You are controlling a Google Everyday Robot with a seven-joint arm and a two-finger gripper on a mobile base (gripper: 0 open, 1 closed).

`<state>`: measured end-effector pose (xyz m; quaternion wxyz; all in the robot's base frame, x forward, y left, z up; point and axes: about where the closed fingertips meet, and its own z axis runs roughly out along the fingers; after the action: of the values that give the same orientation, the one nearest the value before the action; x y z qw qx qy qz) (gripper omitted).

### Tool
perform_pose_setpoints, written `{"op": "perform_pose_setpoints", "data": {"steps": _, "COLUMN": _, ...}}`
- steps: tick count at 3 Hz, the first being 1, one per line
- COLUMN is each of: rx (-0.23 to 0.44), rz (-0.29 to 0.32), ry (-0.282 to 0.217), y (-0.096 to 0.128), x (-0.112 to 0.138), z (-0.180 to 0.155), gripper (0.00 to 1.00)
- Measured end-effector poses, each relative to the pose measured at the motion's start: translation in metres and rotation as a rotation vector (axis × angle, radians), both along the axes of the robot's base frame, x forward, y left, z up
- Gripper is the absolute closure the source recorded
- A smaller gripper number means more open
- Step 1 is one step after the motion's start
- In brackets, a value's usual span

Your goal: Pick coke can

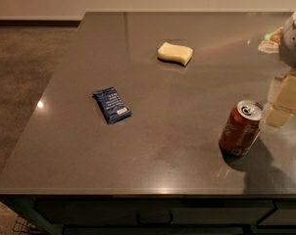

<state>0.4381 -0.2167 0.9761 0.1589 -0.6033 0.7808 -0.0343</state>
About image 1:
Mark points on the blue snack bar wrapper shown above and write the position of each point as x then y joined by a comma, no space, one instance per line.
111,105

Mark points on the dark cabinet drawer front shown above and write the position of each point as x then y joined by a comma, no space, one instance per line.
149,212

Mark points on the yellow sponge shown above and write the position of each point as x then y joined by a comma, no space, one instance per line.
175,53

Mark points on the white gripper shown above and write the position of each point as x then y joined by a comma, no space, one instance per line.
293,44

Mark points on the colourful snack bag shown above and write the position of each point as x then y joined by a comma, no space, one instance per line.
270,44

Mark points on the red coke can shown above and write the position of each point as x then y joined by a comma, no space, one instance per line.
241,129

